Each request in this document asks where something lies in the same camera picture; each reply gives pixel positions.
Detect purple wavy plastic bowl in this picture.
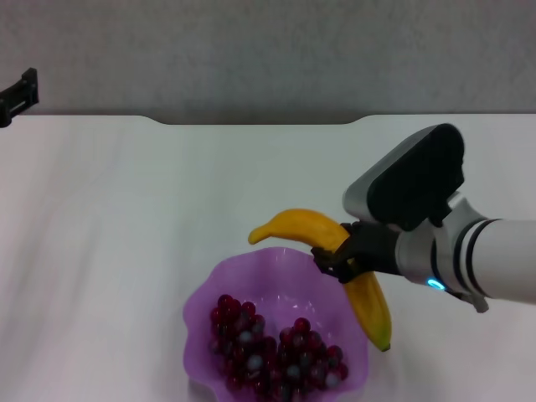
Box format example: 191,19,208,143
182,246,369,402

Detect yellow banana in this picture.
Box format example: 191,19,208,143
248,208,393,352

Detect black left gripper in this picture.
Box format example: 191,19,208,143
0,67,40,129

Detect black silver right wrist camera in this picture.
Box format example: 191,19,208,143
342,123,466,233

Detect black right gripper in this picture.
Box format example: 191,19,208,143
310,222,399,283

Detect red grape bunch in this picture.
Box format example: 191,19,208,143
209,294,350,397

